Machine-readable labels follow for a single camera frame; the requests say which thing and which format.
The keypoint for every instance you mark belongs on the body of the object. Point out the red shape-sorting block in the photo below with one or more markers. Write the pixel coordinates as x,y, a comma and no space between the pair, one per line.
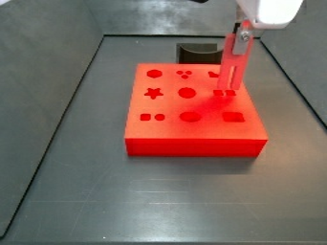
182,116

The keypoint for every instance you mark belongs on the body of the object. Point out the black curved holder block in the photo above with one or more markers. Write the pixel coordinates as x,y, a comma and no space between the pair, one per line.
198,53

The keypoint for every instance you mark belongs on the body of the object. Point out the red double-square peg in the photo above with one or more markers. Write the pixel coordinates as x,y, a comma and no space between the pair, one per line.
234,64

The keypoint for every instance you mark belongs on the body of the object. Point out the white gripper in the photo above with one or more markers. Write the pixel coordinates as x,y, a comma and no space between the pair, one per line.
268,14

